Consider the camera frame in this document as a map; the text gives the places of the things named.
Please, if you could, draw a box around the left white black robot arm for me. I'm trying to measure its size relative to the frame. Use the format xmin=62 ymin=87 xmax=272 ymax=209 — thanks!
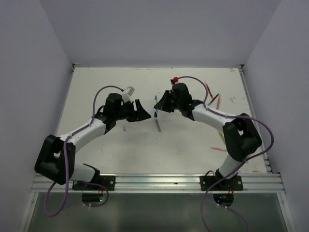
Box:
xmin=34 ymin=93 xmax=151 ymax=190

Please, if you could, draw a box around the red capped pen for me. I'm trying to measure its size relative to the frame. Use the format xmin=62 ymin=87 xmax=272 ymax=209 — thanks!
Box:
xmin=204 ymin=81 xmax=214 ymax=99

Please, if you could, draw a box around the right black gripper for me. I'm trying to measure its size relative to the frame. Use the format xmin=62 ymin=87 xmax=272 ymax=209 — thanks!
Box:
xmin=155 ymin=89 xmax=183 ymax=112

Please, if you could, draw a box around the purple highlighter pen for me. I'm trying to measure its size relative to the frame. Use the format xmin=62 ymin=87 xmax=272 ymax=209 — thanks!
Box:
xmin=155 ymin=118 xmax=161 ymax=133

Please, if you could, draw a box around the yellow highlighter pen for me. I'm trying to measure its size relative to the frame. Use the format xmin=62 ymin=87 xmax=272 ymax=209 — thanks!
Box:
xmin=217 ymin=130 xmax=225 ymax=141

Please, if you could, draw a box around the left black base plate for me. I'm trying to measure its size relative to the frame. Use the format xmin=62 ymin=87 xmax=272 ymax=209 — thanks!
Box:
xmin=72 ymin=175 xmax=116 ymax=191

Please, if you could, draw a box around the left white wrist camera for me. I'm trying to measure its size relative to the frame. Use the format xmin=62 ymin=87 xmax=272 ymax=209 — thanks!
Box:
xmin=121 ymin=86 xmax=135 ymax=103

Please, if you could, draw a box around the purple cable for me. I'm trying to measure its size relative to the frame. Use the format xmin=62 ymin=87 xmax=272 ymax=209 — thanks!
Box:
xmin=177 ymin=76 xmax=275 ymax=232
xmin=44 ymin=86 xmax=124 ymax=217

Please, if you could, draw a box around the aluminium rail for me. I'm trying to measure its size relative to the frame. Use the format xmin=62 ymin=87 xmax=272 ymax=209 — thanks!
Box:
xmin=31 ymin=172 xmax=287 ymax=194
xmin=238 ymin=64 xmax=275 ymax=174

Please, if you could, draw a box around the aluminium front rail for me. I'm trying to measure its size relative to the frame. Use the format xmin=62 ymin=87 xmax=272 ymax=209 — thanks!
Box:
xmin=31 ymin=172 xmax=287 ymax=194

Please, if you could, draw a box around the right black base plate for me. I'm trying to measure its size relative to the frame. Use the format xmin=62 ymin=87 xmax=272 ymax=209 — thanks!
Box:
xmin=199 ymin=175 xmax=244 ymax=191

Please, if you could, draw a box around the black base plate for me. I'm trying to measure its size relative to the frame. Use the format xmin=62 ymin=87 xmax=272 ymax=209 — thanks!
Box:
xmin=199 ymin=175 xmax=244 ymax=191
xmin=72 ymin=175 xmax=116 ymax=191

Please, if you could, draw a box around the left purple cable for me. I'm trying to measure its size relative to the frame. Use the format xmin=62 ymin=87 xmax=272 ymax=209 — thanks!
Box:
xmin=44 ymin=86 xmax=124 ymax=217

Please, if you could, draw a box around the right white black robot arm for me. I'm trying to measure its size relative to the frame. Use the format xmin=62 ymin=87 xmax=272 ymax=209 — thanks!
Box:
xmin=154 ymin=83 xmax=262 ymax=190

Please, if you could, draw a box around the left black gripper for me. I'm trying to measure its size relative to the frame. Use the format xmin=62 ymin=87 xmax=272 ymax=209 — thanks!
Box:
xmin=114 ymin=99 xmax=151 ymax=122

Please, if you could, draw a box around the aluminium right side rail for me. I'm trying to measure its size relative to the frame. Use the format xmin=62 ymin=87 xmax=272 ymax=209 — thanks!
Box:
xmin=238 ymin=64 xmax=275 ymax=174

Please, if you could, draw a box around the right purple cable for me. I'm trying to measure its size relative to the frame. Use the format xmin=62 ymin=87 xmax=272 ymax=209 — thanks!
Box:
xmin=177 ymin=76 xmax=275 ymax=232

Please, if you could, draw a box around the green pen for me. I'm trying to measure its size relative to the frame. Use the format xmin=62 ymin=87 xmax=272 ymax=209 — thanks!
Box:
xmin=208 ymin=93 xmax=220 ymax=106

